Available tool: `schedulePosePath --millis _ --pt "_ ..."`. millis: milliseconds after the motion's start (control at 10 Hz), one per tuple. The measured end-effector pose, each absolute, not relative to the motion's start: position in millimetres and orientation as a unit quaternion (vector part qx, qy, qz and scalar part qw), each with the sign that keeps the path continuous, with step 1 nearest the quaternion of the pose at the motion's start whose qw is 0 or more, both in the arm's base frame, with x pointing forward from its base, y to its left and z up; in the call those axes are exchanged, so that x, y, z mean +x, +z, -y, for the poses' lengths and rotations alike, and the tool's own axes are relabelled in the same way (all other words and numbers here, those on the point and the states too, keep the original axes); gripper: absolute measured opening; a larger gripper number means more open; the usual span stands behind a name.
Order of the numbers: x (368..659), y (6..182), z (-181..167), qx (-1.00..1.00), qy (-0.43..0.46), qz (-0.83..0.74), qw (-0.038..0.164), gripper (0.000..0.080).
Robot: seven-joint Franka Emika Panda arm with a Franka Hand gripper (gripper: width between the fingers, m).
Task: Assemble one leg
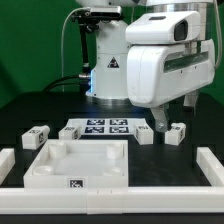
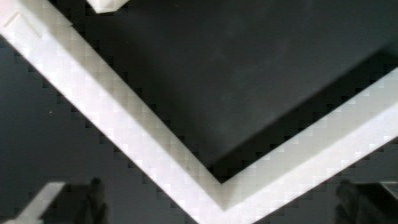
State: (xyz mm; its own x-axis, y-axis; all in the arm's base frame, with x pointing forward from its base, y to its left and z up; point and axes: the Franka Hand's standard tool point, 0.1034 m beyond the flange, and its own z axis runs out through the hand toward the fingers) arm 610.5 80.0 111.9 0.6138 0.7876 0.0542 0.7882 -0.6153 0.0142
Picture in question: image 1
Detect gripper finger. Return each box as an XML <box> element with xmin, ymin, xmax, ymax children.
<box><xmin>184</xmin><ymin>90</ymin><xmax>199</xmax><ymax>108</ymax></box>
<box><xmin>151</xmin><ymin>104</ymin><xmax>169</xmax><ymax>132</ymax></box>

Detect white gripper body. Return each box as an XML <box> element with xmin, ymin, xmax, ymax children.
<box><xmin>127</xmin><ymin>40</ymin><xmax>215</xmax><ymax>108</ymax></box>

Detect white square tabletop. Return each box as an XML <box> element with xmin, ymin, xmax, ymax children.
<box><xmin>23</xmin><ymin>140</ymin><xmax>128</xmax><ymax>188</ymax></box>

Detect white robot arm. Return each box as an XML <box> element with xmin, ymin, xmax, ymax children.
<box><xmin>76</xmin><ymin>0</ymin><xmax>222</xmax><ymax>132</ymax></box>

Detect white sheet with markers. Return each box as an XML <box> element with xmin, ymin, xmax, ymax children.
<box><xmin>67</xmin><ymin>118</ymin><xmax>146</xmax><ymax>135</ymax></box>

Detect white U-shaped fence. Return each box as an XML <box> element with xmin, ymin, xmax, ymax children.
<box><xmin>0</xmin><ymin>147</ymin><xmax>224</xmax><ymax>214</ymax></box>

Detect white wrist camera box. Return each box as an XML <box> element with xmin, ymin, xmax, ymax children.
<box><xmin>126</xmin><ymin>11</ymin><xmax>201</xmax><ymax>45</ymax></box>

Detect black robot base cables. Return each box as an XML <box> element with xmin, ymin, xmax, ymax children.
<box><xmin>41</xmin><ymin>73</ymin><xmax>92</xmax><ymax>93</ymax></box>

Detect black camera on stand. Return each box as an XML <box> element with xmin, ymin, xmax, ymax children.
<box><xmin>71</xmin><ymin>6</ymin><xmax>123</xmax><ymax>73</ymax></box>

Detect white camera cable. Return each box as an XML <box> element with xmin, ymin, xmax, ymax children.
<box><xmin>60</xmin><ymin>7</ymin><xmax>91</xmax><ymax>93</ymax></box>

